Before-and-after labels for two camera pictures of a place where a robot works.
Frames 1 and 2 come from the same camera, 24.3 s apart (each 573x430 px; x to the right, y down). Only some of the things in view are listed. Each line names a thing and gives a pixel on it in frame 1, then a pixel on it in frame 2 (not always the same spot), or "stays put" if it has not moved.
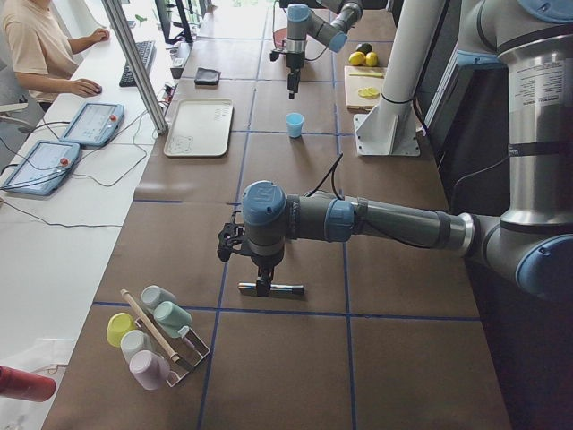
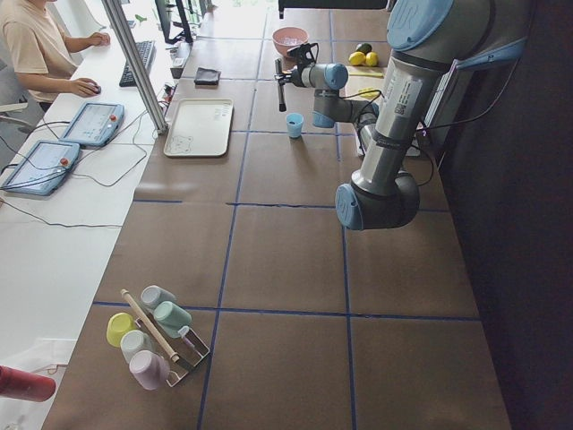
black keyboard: x=146 y=49 stays put
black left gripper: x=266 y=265 → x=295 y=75
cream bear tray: x=200 y=128 stays put
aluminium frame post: x=137 y=65 stays put
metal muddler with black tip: x=286 y=289 → x=280 y=88
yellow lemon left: x=357 y=58 stays put
